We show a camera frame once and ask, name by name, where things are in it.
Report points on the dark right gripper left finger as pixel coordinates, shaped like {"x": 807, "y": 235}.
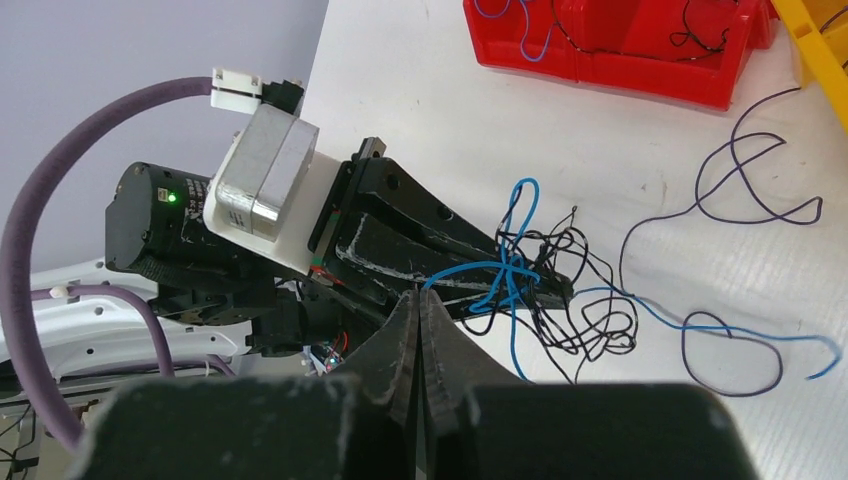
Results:
{"x": 356, "y": 422}

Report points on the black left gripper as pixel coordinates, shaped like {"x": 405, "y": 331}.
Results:
{"x": 380, "y": 233}

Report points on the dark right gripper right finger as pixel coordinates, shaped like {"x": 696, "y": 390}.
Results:
{"x": 483, "y": 422}

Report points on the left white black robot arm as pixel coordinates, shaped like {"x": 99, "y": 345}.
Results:
{"x": 214, "y": 299}

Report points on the left red plastic bin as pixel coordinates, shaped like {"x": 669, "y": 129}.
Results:
{"x": 528, "y": 37}

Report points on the red plastic bin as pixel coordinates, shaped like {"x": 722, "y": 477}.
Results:
{"x": 691, "y": 51}
{"x": 528, "y": 37}

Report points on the right red plastic bin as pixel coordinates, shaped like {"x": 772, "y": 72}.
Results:
{"x": 691, "y": 51}

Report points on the yellow plastic bin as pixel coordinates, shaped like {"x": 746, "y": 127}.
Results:
{"x": 818, "y": 32}

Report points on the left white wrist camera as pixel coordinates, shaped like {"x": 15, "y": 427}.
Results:
{"x": 269, "y": 191}

